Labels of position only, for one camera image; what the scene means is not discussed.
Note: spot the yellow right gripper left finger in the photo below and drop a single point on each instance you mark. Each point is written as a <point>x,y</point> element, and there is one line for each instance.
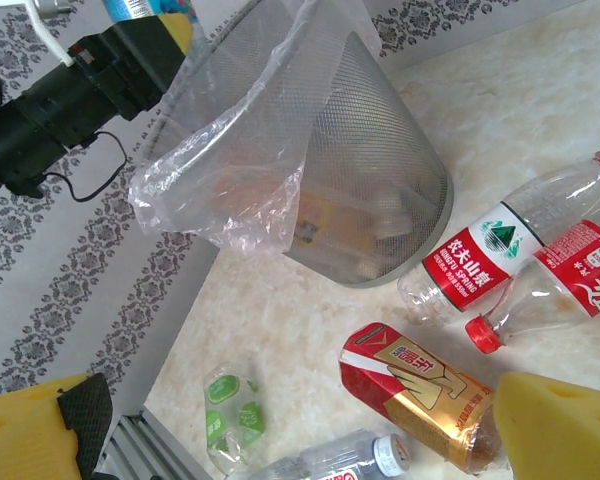
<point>25,435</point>

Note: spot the grey metal mesh bin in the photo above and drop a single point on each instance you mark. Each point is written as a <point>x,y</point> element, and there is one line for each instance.
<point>380,150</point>

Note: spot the clear plastic bin liner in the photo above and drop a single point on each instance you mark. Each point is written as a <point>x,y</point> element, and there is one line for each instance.
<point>240,165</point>

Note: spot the red and gold label bottle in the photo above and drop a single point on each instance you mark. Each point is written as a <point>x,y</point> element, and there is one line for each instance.
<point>410,385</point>

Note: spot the crushed green label bottle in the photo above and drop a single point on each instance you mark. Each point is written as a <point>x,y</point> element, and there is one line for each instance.
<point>225,390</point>

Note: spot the Nongfu Spring water bottle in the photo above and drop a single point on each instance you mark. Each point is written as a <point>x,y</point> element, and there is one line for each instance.
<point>470,270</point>

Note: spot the long aluminium frame rail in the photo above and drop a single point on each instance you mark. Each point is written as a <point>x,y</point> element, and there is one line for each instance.
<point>140,450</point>

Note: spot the red label bottle white script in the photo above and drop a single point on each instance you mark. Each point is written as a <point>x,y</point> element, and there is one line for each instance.
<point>580,270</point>

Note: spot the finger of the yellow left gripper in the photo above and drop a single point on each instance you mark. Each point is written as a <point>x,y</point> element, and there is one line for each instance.
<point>140,65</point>

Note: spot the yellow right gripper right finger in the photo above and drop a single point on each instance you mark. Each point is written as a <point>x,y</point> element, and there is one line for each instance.
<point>565,435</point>

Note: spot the Ganten light blue label bottle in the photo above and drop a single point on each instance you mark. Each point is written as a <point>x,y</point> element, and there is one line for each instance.
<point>140,6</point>

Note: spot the purple label clear bottle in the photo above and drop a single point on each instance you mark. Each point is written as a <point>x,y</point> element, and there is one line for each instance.
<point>330,455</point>

